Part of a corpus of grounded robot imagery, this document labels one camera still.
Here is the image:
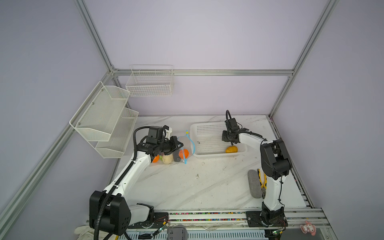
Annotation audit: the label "grey power adapter box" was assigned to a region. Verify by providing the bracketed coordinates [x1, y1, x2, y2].
[167, 225, 188, 240]

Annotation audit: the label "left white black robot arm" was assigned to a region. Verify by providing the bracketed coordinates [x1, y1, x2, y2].
[90, 136, 184, 240]

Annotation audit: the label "yellow toy mango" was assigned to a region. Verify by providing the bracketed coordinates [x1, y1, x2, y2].
[225, 146, 239, 154]

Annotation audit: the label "left black corrugated cable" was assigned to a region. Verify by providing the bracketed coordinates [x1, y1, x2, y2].
[93, 125, 152, 240]

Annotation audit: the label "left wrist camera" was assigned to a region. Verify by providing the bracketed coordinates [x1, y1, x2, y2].
[146, 125, 172, 144]

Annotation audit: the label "black round toy fruit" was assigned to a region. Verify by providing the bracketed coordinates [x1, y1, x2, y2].
[173, 152, 182, 163]

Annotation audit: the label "white cloth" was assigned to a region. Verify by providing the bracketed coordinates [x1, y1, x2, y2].
[74, 226, 108, 240]

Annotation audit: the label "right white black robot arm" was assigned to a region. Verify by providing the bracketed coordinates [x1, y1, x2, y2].
[222, 129, 292, 227]

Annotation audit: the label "white plastic basket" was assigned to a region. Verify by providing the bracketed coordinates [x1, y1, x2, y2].
[189, 122, 248, 158]

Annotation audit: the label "pink plush toy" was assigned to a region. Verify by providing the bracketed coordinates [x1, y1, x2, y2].
[300, 221, 317, 236]

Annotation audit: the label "yellow handled pliers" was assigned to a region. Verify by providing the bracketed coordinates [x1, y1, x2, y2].
[258, 169, 267, 199]

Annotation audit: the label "white wire wall basket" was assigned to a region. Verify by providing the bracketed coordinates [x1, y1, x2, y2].
[126, 65, 174, 97]

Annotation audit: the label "cream toy pear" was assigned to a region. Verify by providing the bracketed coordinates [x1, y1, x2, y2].
[162, 155, 174, 165]

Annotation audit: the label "orange toy fruit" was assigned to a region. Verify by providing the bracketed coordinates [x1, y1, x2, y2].
[152, 155, 160, 163]
[178, 149, 190, 160]

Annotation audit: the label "clear zip top bag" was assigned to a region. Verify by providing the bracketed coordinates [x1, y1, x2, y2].
[149, 130, 196, 167]

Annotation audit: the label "white two-tier mesh shelf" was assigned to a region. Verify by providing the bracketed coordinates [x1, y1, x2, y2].
[69, 82, 139, 159]

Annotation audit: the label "grey felt eraser block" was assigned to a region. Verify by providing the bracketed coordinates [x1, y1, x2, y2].
[248, 170, 262, 199]

